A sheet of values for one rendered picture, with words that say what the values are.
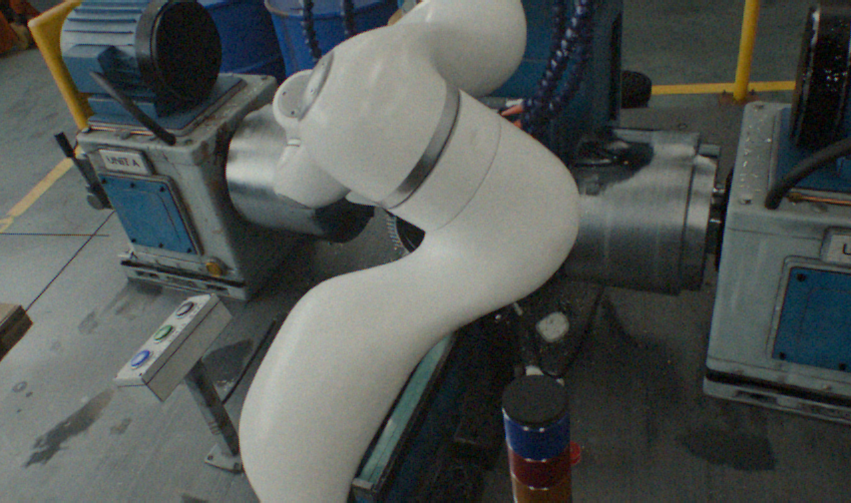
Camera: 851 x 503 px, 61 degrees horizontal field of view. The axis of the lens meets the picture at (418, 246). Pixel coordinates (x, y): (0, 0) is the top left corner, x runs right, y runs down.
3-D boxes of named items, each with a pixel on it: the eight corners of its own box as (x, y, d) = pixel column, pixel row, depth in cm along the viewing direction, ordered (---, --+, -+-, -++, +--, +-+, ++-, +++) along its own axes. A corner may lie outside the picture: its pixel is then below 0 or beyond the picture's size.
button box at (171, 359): (206, 320, 113) (185, 295, 111) (235, 316, 109) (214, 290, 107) (133, 405, 101) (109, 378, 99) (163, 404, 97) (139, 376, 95)
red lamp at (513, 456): (519, 430, 75) (516, 402, 72) (578, 445, 72) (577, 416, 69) (501, 479, 70) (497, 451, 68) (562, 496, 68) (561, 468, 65)
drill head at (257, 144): (261, 178, 162) (226, 75, 147) (409, 196, 148) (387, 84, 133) (195, 247, 145) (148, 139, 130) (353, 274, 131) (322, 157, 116)
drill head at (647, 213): (553, 213, 136) (547, 93, 121) (795, 243, 120) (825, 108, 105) (512, 302, 119) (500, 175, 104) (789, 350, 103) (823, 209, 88)
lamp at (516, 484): (522, 456, 77) (519, 430, 75) (578, 471, 75) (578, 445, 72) (505, 505, 73) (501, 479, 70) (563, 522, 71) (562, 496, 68)
